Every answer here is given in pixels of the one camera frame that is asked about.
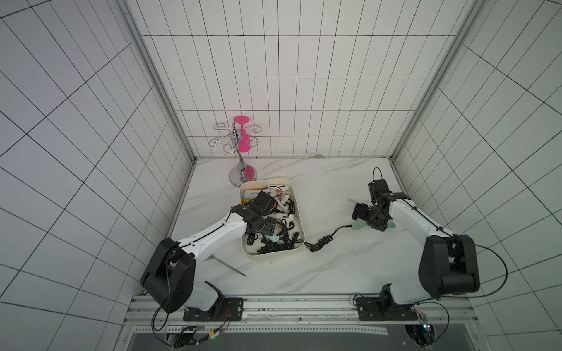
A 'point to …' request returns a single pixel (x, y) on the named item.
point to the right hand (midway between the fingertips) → (354, 218)
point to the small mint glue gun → (274, 238)
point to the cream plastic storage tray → (290, 232)
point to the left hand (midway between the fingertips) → (260, 228)
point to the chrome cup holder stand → (243, 175)
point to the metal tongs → (212, 257)
